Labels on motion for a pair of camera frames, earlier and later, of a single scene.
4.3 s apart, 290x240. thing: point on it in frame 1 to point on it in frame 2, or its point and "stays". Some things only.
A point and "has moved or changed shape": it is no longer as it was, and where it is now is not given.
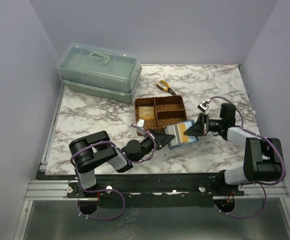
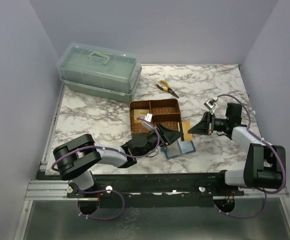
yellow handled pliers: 168,89 stays
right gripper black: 205,125 stays
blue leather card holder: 178,131 to 178,148
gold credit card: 182,128 has moved or changed shape
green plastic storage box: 98,72 stays
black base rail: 197,189 stays
